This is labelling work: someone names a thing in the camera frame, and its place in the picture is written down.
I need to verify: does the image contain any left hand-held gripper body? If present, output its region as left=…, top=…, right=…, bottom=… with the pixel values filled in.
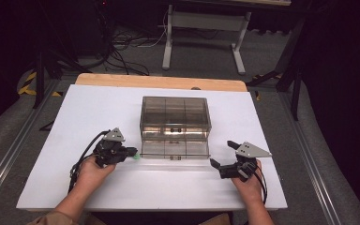
left=93, top=127, right=129, bottom=169

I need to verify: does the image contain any black floor cable bundle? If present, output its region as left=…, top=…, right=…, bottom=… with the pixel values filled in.
left=99, top=18, right=170, bottom=77

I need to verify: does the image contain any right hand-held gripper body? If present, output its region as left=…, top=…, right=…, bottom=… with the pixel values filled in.
left=218, top=141, right=273, bottom=183

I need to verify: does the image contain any black metal stand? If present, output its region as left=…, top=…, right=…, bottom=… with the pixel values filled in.
left=247, top=18, right=308, bottom=121
left=32, top=50, right=85, bottom=110

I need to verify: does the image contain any white metal desk frame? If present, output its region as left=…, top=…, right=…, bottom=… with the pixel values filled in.
left=161, top=0, right=293, bottom=76

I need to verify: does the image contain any tan sleeve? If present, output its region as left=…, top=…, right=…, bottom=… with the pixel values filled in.
left=27, top=210, right=80, bottom=225

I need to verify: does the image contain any right hand-held gripper black cable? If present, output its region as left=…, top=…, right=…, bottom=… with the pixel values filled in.
left=252, top=172, right=269, bottom=205

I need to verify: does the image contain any clear brown drawer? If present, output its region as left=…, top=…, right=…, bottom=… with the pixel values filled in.
left=140, top=139, right=211, bottom=161

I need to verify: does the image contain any person's left hand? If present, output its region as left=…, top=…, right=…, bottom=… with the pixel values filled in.
left=76, top=155, right=117, bottom=196

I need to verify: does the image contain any clear brown drawer box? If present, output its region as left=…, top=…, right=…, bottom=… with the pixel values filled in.
left=139, top=96, right=213, bottom=144

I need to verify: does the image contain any hand-held gripper black cable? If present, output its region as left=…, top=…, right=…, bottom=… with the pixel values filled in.
left=252, top=172, right=269, bottom=205
left=68, top=129, right=111, bottom=193

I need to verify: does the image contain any dark curtain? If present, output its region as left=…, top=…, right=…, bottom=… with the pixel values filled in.
left=303, top=0, right=360, bottom=225
left=0, top=0, right=45, bottom=135

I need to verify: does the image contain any white board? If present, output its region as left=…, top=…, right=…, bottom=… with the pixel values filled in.
left=16, top=83, right=289, bottom=211

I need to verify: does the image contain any wooden table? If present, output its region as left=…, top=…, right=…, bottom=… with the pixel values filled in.
left=74, top=73, right=248, bottom=93

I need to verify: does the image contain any yellow black floor tape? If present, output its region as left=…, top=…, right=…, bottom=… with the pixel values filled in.
left=18, top=71, right=62, bottom=98

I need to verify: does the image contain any left hand-held gripper black cable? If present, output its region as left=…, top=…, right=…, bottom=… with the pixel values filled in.
left=68, top=129, right=111, bottom=193

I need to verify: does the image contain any person's right hand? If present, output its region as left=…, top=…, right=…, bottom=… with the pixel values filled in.
left=231, top=158, right=263, bottom=205

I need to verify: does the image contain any black floor bracket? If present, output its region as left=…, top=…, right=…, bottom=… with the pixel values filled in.
left=39, top=120, right=55, bottom=132

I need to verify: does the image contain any aluminium floor rail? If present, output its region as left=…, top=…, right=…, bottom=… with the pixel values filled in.
left=0, top=79, right=60, bottom=214
left=279, top=92, right=341, bottom=225

